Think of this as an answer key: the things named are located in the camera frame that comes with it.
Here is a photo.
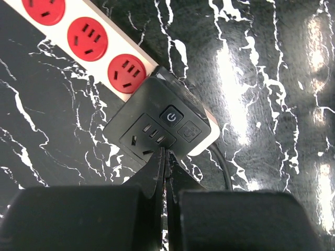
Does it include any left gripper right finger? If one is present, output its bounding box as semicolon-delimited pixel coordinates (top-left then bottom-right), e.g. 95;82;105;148
165;151;322;250

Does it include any black power strip cable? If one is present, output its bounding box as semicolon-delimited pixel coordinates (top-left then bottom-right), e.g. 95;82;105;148
206;145;233;191

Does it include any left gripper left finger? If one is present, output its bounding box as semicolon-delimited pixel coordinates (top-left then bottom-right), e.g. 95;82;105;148
1;148;165;250

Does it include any black cube socket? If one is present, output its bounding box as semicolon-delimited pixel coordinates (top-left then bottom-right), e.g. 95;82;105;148
103;66;219;165

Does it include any white red-socket power strip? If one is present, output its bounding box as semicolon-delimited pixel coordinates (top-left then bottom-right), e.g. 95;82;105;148
4;0;220;157

